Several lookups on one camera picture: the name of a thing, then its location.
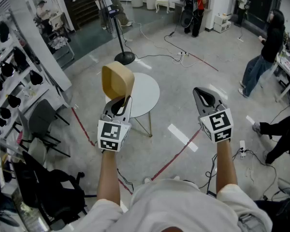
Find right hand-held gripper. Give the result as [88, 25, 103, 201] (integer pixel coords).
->
[192, 87, 234, 144]

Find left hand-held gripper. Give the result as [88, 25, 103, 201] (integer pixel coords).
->
[97, 95, 133, 152]

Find person's right forearm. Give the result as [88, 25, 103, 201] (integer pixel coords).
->
[216, 140, 238, 194]

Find person's left forearm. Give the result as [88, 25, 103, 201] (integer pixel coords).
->
[96, 150, 119, 205]

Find white round table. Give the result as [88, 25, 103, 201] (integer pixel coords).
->
[105, 72, 160, 138]

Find black stand with screen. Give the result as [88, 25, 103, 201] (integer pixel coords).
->
[108, 7, 136, 66]

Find grey chair with black legs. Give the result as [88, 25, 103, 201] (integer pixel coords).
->
[17, 99, 71, 158]

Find white storage boxes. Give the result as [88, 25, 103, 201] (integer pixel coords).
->
[213, 13, 232, 34]

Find black round backpack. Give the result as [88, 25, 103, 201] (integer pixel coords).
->
[179, 8, 195, 29]

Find pale folding chair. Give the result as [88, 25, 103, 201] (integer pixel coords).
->
[27, 137, 48, 166]

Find grey cabinet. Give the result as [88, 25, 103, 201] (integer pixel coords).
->
[173, 0, 217, 31]

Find black floor fan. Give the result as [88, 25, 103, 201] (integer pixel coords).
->
[98, 0, 117, 34]

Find white metal shelf rack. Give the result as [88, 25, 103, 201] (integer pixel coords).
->
[0, 20, 71, 141]

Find black office chair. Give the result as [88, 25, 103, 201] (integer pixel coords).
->
[13, 151, 88, 228]

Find dark wooden stairs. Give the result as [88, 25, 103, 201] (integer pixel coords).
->
[59, 0, 102, 31]

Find small white bench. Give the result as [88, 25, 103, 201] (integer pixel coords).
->
[155, 0, 171, 14]

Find person's white shirt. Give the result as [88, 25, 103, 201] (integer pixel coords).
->
[72, 179, 274, 232]

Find group of black headsets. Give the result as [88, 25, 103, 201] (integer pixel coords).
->
[0, 21, 44, 136]

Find black equipment bundle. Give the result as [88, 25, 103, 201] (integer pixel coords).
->
[253, 177, 290, 232]

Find black floor cable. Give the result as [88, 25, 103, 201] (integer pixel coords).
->
[134, 24, 184, 63]

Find white floor cable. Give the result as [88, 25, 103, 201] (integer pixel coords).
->
[127, 20, 210, 68]

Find metal frame chair with papers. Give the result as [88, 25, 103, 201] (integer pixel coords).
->
[47, 35, 75, 63]

